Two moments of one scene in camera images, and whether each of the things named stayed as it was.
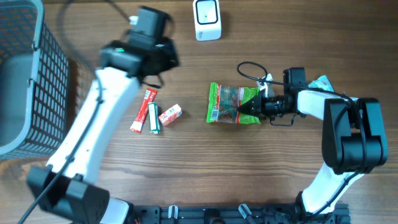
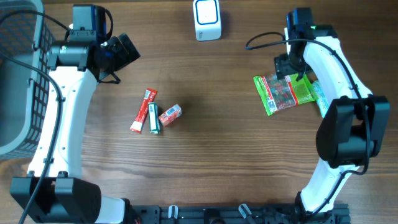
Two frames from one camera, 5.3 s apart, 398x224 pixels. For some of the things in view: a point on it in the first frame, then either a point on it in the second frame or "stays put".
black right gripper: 259,102 to 282,68
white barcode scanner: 208,20 stays put
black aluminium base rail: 154,214 stays put
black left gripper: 175,60 to 125,58
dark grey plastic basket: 34,84 stays put
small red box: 170,114 stays put
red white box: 136,126 stays put
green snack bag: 224,101 to 278,94
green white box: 154,118 stays put
